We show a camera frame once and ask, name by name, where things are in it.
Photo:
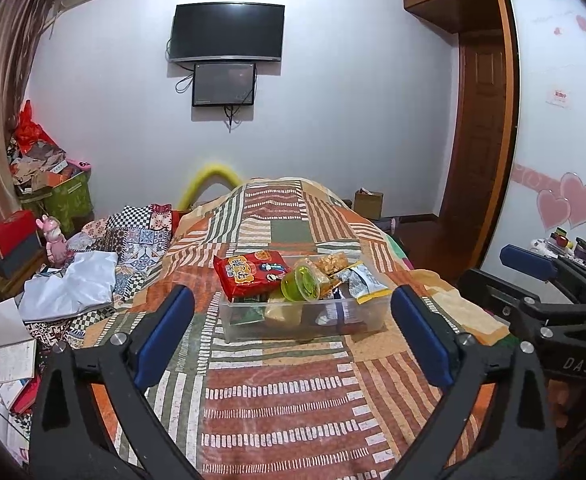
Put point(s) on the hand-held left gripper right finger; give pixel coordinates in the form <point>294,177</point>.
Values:
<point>423,335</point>

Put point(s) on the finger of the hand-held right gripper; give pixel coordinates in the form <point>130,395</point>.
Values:
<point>528,260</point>
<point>493,295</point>

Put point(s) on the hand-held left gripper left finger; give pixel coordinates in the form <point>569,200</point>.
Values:
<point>165,335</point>

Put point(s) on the clear plastic container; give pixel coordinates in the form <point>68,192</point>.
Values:
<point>363,317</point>

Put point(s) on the white and yellow snack packet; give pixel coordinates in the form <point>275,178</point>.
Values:
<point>368,285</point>

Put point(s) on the green snack packet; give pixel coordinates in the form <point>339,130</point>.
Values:
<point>247,315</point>

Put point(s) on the red snack bag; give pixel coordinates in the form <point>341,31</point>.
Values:
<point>245,272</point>

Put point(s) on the bread slice packet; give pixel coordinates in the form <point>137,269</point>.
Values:
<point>283,314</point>

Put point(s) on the green jelly cup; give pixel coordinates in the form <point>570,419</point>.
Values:
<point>300,285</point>

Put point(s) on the small colourful jar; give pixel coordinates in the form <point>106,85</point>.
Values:
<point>560,238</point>

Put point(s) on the dark small jar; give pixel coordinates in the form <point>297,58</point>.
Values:
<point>584,251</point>

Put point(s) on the checkered quilt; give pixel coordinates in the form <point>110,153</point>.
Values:
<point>133,240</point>

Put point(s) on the white cloth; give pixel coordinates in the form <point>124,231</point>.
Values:
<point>68,285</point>

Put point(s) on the clear peanut packet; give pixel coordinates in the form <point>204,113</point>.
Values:
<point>329,262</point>

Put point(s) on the wooden door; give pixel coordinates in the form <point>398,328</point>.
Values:
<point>478,135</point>

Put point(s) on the brown cardboard box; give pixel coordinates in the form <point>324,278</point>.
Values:
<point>369,205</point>

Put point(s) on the patchwork striped blanket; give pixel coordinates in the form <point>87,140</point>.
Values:
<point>293,400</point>

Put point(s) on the pink toy figure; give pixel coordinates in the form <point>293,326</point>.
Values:
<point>55,242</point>

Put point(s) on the wardrobe with pink hearts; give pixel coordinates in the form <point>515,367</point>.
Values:
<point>548,110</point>

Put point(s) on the red book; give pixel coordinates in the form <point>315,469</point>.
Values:
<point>25,395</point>

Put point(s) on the white notebook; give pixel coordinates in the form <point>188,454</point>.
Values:
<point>3,335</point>

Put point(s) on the grey box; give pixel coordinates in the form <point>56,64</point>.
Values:
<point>18,260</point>

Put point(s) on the green storage box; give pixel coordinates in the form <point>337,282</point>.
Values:
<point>65,200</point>

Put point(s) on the yellow foam tube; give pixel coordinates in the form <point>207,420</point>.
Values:
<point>213,172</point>

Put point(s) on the red box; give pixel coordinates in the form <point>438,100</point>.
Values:
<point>10,232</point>

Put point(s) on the pile of papers and packets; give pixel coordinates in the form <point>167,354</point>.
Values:
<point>40,165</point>

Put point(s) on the red plastic bag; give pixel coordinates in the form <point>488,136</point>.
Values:
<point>30,127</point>

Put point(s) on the small wall screen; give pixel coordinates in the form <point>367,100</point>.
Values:
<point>224,84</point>

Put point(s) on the black wall television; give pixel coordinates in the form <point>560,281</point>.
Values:
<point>227,32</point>

